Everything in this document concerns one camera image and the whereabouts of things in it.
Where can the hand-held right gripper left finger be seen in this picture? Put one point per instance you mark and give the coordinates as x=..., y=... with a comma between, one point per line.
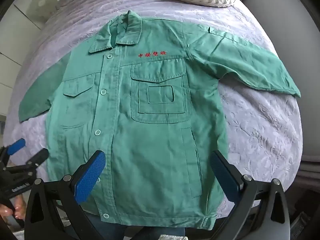
x=90, y=177

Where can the person's left hand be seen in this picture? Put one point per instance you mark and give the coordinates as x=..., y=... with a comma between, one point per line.
x=18, y=208

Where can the purple fleece blanket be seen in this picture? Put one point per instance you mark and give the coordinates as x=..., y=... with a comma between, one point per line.
x=250, y=130

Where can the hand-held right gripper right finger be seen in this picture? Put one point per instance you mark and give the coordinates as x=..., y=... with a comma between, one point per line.
x=223, y=177

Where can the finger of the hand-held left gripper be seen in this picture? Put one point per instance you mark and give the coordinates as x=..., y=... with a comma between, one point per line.
x=16, y=146
x=37, y=157

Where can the green work jacket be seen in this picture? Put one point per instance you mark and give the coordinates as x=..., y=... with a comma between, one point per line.
x=150, y=142

